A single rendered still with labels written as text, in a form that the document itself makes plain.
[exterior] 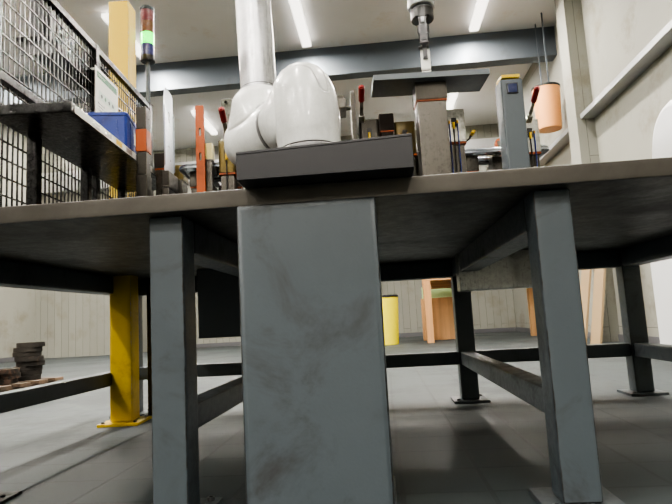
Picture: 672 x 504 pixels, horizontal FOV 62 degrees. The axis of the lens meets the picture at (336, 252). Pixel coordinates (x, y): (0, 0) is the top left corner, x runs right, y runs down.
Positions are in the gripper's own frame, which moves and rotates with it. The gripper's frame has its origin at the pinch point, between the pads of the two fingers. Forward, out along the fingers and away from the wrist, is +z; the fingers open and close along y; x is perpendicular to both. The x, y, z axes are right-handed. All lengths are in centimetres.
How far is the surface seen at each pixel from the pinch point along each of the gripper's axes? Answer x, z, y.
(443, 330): 11, 107, 760
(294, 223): 30, 59, -63
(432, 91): -1.4, 9.0, -2.4
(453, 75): -8.2, 5.3, -4.1
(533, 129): -34.6, 18.0, 20.7
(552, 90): -156, -201, 564
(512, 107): -25.9, 15.6, 2.7
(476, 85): -15.7, 5.4, 6.1
